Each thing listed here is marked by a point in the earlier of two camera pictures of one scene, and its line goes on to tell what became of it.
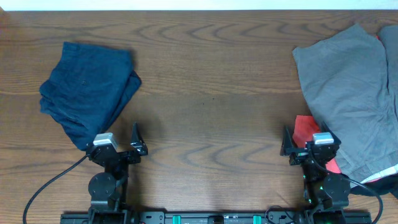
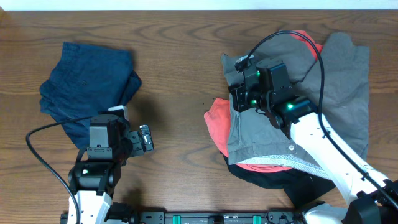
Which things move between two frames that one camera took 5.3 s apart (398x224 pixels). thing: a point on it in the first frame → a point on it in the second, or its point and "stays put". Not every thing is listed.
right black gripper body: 300,155 → 254,96
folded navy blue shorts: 88,89 stays put
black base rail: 214,217 stays put
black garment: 381,186 → 303,187
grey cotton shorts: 351,79 → 337,81
